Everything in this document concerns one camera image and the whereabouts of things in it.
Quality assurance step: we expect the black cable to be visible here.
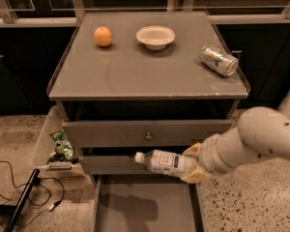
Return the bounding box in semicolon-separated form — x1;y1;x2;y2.
0;159;66;232

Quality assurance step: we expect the orange fruit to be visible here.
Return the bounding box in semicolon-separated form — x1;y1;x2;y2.
94;27;112;47

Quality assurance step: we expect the green soda can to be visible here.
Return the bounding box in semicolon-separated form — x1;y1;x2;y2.
199;45;239;77

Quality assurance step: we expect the clear plastic bin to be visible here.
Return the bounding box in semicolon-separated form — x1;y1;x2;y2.
30;106;84;178

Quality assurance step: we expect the green snack bag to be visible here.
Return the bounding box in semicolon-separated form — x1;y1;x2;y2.
49;130;76;162

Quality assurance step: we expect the bottom grey drawer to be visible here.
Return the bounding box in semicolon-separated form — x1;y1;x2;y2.
93;175;205;232

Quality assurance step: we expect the black flat device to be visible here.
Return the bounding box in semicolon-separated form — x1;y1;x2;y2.
3;169;40;232

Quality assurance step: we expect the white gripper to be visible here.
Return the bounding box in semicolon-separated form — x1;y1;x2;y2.
180;134;237;184

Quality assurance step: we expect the grey drawer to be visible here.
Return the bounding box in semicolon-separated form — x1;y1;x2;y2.
80;156;154;175
62;120;231;148
93;175;205;232

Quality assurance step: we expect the grey drawer cabinet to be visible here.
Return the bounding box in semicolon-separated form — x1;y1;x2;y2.
45;11;251;232

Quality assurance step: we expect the middle grey drawer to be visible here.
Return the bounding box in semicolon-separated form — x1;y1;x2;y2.
80;156;154;175

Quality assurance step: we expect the clear plastic bottle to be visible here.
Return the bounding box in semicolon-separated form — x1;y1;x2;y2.
134;150;197;178

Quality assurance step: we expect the top grey drawer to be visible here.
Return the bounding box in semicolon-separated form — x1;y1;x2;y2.
62;120;231;148

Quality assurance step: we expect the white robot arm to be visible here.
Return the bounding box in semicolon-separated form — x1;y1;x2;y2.
181;90;290;184

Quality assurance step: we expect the metal railing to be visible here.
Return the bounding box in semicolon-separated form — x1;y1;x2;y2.
0;0;290;27

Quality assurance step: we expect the white bowl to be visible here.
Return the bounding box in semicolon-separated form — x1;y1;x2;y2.
136;26;176;50

